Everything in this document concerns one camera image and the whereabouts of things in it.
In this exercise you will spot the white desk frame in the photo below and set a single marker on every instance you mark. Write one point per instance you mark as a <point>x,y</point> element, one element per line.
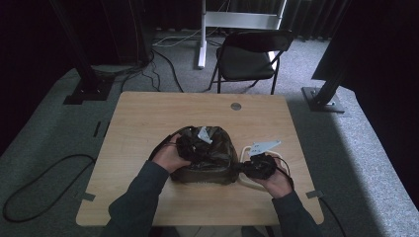
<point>237,19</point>

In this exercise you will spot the black metal stand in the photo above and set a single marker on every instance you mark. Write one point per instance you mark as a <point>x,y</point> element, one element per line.
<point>87,85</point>
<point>324,98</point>

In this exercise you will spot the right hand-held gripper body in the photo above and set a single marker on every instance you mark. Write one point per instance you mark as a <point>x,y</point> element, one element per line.
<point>260,166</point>

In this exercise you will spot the grey tape strip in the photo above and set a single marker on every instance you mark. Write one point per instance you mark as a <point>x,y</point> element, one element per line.
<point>314,194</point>
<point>86,197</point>

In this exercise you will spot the cream plastic bin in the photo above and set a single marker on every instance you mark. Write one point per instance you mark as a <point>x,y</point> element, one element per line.
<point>204,180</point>

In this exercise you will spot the grey round table grommet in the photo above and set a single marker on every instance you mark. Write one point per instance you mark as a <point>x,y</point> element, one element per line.
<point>235,106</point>

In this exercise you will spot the person's right hand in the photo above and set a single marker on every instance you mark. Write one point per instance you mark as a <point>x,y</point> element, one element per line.
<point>278,186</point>

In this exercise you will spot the person's left hand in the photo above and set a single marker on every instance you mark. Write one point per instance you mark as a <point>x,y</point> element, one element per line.
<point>168,159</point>

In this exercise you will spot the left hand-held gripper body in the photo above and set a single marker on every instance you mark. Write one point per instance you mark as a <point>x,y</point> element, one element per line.
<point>189,148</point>

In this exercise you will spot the black folding chair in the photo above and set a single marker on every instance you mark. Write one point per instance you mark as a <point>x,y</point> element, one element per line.
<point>245,62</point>

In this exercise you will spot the dark cloth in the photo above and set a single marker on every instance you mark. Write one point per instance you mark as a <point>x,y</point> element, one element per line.
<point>369,49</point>

